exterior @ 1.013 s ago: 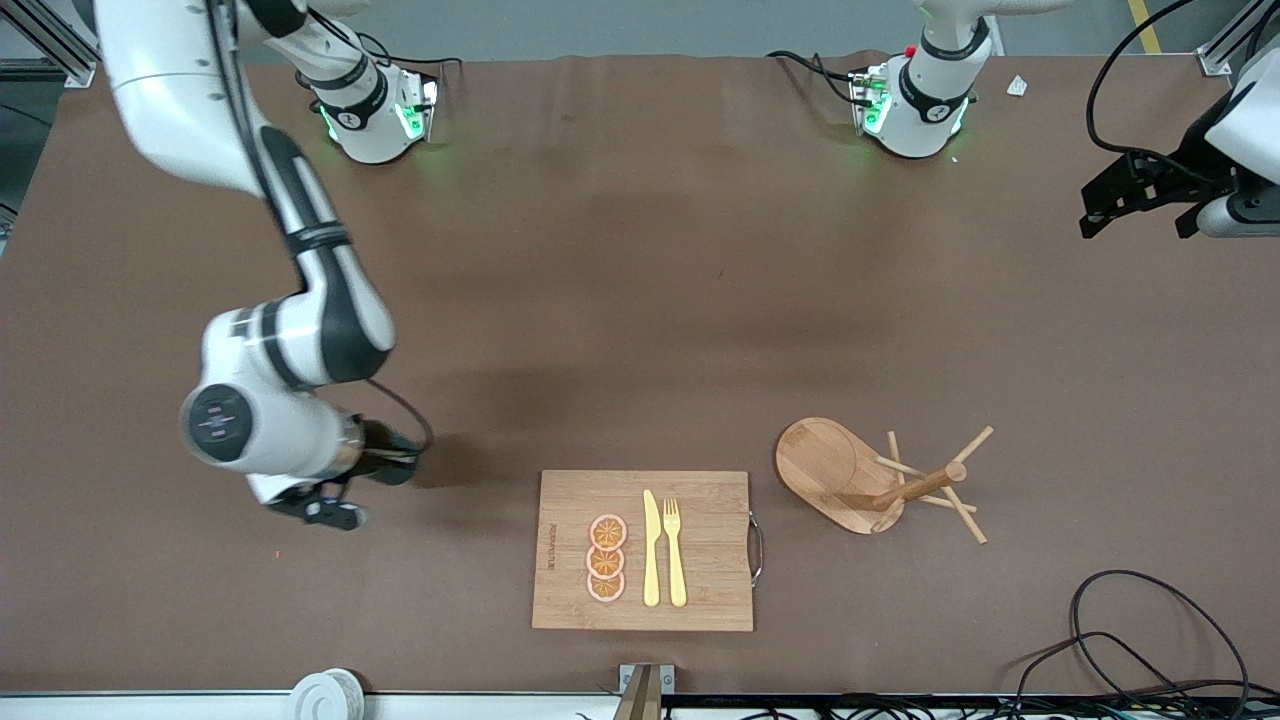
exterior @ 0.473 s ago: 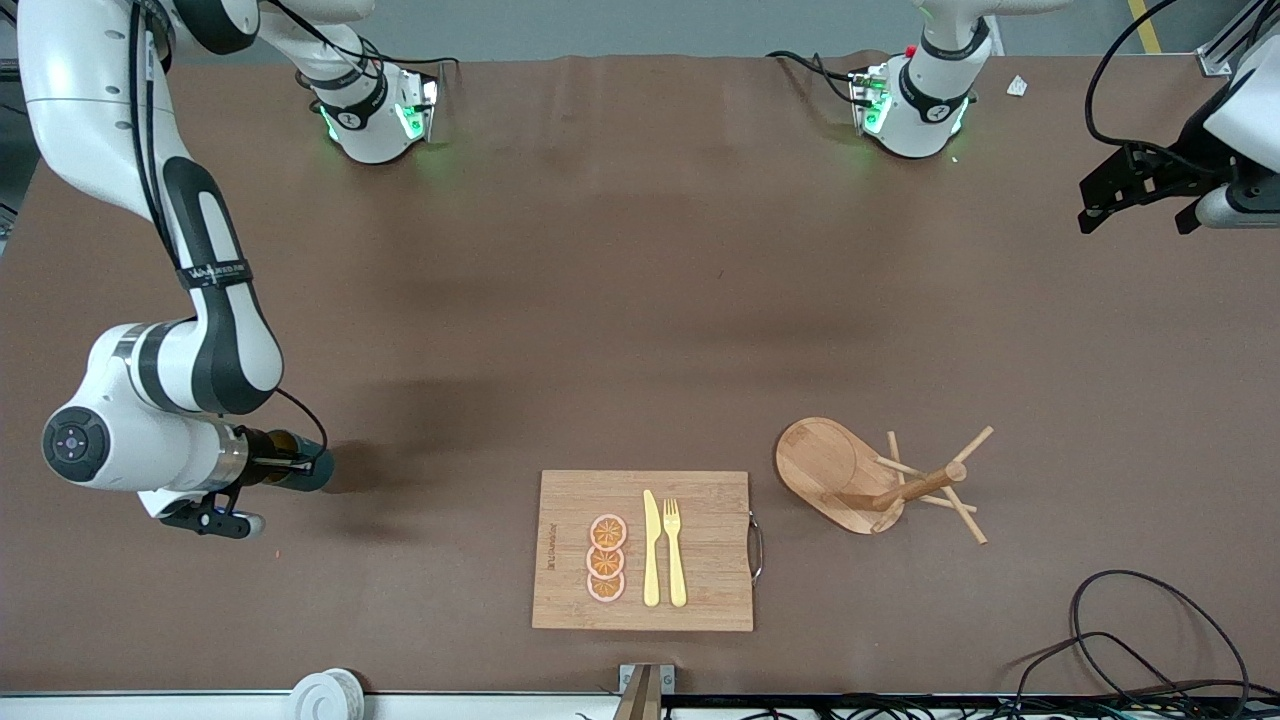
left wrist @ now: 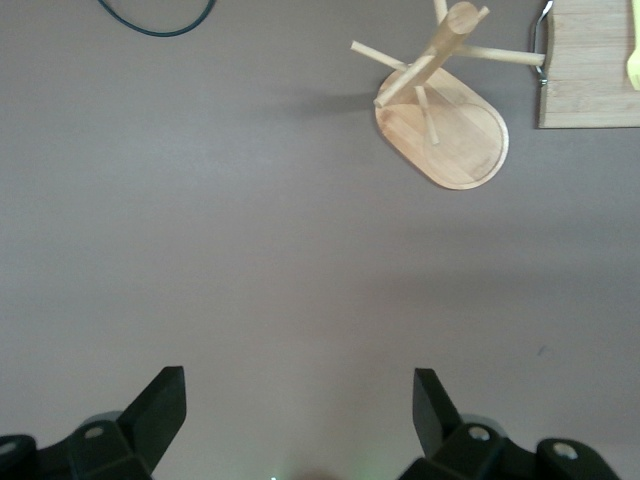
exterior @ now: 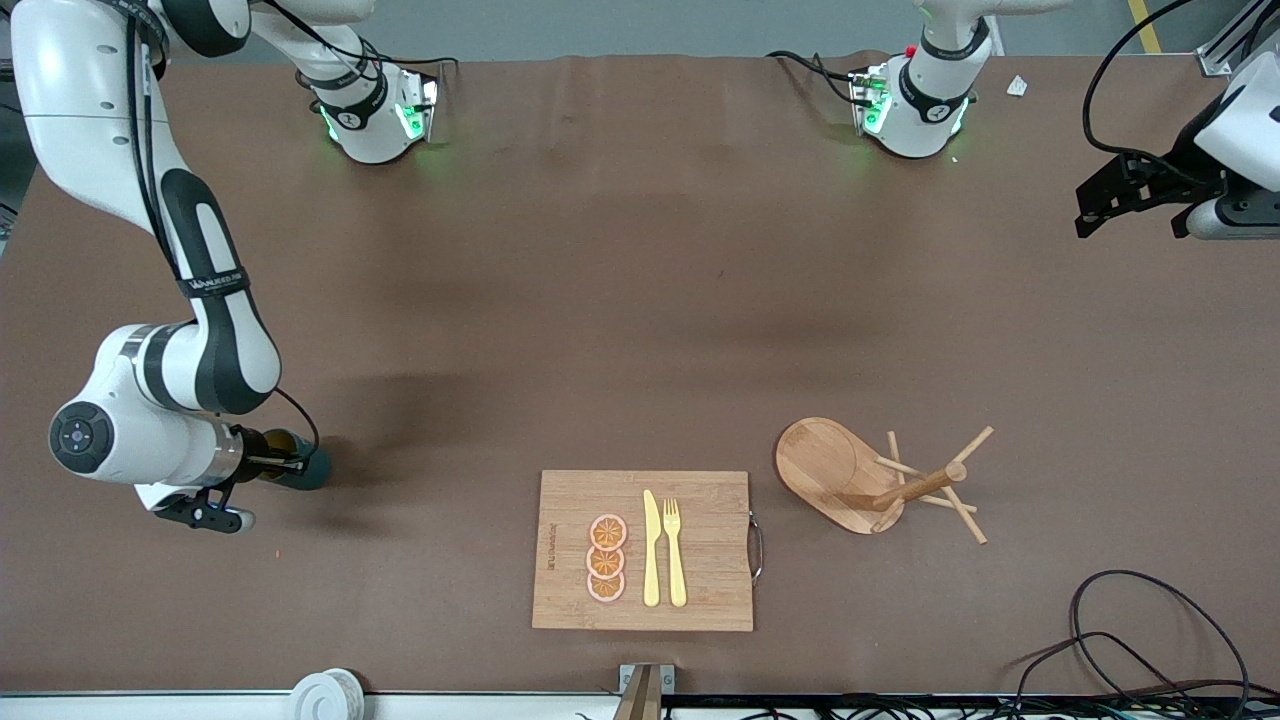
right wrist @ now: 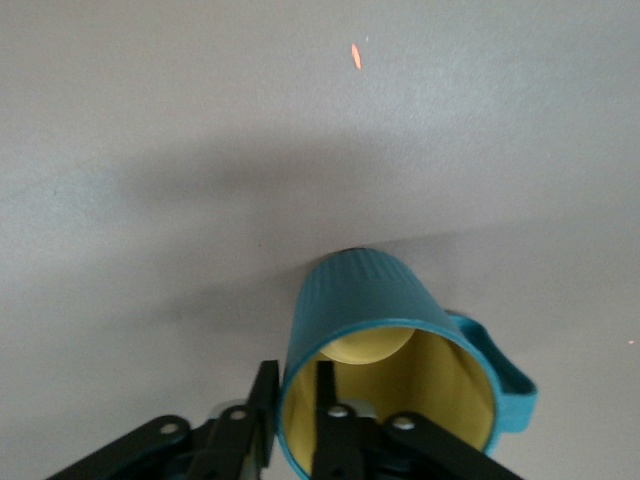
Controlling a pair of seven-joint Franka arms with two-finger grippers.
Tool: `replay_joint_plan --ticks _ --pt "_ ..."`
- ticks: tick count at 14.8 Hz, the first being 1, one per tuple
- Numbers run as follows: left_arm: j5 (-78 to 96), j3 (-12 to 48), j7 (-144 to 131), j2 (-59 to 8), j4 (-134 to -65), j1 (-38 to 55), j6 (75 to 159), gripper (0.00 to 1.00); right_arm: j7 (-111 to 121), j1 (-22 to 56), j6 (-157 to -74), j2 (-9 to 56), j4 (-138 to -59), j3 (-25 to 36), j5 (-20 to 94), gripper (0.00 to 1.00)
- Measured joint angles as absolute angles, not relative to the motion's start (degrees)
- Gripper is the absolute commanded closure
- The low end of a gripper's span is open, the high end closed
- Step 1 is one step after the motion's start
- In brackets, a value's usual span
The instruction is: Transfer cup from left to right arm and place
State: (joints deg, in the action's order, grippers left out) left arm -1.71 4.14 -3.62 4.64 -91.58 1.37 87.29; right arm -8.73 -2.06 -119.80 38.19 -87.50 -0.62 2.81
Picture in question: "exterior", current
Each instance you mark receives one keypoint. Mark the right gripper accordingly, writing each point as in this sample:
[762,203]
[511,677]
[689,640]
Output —
[262,445]

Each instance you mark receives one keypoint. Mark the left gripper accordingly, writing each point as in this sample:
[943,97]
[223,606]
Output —
[1184,158]

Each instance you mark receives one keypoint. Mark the dark green cup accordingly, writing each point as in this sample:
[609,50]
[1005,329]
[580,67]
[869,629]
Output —
[316,472]

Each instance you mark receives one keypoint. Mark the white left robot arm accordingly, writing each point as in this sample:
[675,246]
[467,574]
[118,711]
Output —
[920,110]

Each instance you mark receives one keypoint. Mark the white paper scrap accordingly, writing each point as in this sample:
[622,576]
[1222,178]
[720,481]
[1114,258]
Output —
[1018,86]

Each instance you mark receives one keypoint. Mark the white tape roll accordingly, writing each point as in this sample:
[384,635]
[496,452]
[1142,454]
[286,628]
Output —
[325,697]

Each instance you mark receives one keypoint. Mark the brown table cover sheet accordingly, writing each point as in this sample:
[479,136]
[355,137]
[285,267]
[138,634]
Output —
[500,350]

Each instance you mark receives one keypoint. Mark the orange slice toy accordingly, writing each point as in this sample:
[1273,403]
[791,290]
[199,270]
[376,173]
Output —
[608,531]

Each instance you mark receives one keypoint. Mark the yellow plastic knife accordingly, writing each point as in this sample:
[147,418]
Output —
[651,550]

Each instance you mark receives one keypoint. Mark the wooden mug tree stand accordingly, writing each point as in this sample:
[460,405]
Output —
[815,465]

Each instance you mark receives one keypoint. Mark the yellow plastic fork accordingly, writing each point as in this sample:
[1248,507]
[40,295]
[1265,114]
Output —
[676,560]

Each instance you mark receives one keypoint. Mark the bamboo cutting board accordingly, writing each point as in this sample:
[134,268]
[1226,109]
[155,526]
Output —
[710,560]

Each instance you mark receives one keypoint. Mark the aluminium frame profile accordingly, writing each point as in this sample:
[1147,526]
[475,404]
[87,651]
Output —
[1222,45]

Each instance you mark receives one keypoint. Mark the white table edge rail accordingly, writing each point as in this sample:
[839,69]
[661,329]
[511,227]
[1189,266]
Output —
[150,706]

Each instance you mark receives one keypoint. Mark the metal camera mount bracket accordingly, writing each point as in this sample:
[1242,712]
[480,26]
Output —
[643,695]

